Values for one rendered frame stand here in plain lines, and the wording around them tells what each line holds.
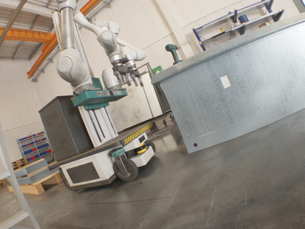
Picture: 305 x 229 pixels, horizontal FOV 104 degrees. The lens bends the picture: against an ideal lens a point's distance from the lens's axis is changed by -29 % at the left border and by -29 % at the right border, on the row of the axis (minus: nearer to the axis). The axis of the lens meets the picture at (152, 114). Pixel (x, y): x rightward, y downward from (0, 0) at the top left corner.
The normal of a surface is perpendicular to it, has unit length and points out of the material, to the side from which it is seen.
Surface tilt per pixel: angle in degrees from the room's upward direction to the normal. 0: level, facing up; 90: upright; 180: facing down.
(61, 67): 95
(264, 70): 90
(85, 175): 90
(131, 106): 78
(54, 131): 90
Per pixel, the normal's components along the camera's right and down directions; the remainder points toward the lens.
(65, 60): 0.10, 0.15
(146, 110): -0.43, -0.03
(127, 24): -0.40, 0.18
